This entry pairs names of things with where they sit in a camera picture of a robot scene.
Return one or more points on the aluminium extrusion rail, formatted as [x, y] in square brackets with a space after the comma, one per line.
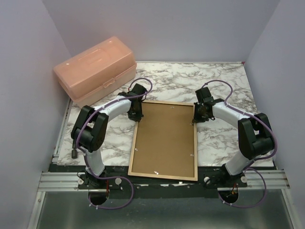
[58, 182]

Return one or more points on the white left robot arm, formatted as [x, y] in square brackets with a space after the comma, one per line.
[90, 128]

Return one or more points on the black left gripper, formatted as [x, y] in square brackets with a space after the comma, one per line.
[138, 117]

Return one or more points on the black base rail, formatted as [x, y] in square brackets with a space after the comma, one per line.
[120, 185]

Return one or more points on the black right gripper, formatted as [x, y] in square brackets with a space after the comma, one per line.
[196, 119]

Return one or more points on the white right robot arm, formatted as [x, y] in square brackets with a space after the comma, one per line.
[255, 136]

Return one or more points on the pink plastic storage box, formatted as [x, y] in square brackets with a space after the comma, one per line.
[95, 73]

